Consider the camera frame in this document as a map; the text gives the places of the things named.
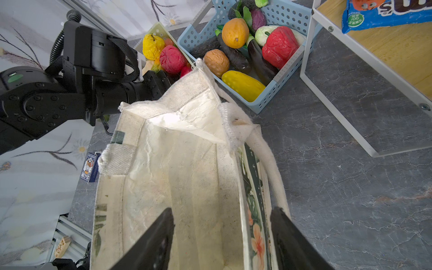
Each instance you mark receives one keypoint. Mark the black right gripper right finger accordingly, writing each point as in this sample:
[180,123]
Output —
[293,250]

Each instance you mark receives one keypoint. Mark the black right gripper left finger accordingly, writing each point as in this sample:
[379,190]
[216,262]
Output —
[153,248]

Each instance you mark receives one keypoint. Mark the floral canvas tote bag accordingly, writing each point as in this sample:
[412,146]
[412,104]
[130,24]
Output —
[193,150]

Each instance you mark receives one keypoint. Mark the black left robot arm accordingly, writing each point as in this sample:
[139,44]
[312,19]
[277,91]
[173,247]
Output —
[90,74]

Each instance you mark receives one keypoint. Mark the blue M&M candy bag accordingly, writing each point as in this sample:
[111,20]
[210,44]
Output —
[367,14]

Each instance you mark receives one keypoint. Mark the wooden tag block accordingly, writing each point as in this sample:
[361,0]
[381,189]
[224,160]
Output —
[62,247]

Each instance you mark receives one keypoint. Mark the small blue card box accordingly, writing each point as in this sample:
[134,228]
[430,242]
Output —
[90,168]

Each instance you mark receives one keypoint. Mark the dark toy eggplant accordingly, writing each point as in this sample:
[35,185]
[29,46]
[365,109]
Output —
[264,70]

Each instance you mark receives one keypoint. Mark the yellow toy bell pepper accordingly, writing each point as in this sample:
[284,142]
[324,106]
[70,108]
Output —
[152,46]

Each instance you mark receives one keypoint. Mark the blue plastic vegetable basket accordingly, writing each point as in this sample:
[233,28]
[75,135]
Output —
[201,36]

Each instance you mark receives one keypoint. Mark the red toy bell pepper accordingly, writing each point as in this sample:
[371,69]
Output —
[280,46]

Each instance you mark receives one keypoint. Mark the white green toy radish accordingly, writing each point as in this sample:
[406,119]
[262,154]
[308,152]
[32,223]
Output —
[263,33]

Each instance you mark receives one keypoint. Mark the orange toy tangerine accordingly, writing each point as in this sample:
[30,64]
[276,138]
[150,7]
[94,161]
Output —
[235,33]

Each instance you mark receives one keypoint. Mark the white wire wooden shelf rack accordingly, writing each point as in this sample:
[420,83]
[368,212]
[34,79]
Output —
[376,110]

